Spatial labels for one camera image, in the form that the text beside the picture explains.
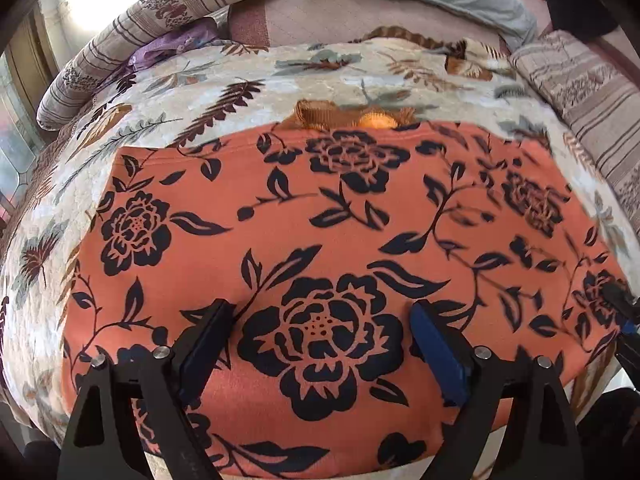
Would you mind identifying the purple cloth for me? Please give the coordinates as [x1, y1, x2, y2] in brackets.
[127, 22, 221, 68]

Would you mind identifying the pink padded headboard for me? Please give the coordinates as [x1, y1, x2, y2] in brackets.
[510, 0, 640, 81]

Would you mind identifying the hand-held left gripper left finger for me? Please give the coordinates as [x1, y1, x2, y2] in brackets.
[56, 298, 236, 480]

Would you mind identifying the leaf print blanket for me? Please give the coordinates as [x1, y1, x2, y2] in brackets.
[0, 35, 640, 480]

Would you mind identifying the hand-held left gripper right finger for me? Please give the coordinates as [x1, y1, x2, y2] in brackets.
[410, 299, 586, 480]

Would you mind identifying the striped floral pillow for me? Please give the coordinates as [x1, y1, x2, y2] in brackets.
[509, 29, 640, 221]

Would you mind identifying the black cloth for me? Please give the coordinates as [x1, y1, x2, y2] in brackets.
[510, 0, 621, 43]

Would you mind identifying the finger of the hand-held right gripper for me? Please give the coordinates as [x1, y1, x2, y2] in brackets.
[600, 282, 640, 323]
[614, 332, 640, 373]

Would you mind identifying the striped floral bolster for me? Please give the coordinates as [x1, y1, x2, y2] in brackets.
[36, 0, 286, 132]

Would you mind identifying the pink bed sheet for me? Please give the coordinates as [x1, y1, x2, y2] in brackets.
[227, 0, 513, 53]

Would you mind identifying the orange floral garment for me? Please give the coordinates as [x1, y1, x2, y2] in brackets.
[62, 99, 636, 480]

